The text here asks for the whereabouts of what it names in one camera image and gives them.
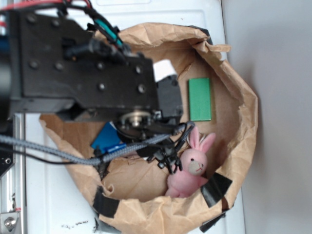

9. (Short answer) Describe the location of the brown paper bag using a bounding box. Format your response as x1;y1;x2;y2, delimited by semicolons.
39;22;259;234

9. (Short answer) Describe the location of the green rectangular block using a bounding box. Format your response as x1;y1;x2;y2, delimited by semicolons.
188;78;212;121

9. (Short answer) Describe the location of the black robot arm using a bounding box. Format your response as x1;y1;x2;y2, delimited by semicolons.
0;7;183;174

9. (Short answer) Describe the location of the pink plush bunny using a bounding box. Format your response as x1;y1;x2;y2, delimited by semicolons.
165;127;216;198

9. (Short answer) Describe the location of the aluminium frame rail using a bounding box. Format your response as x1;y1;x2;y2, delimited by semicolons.
0;114;27;234

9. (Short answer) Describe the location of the blue rectangular block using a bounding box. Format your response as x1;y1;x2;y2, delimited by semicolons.
91;122;126;154

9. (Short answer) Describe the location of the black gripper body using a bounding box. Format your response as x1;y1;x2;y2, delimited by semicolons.
115;75;183;174

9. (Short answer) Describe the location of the grey braided cable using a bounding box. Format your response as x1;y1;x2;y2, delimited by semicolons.
0;123;195;166

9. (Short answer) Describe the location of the white plastic bin lid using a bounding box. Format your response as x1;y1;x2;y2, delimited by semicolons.
25;0;246;234

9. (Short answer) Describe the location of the white paper label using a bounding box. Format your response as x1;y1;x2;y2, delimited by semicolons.
153;59;177;82

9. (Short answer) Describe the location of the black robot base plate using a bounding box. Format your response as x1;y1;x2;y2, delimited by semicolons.
0;144;15;178

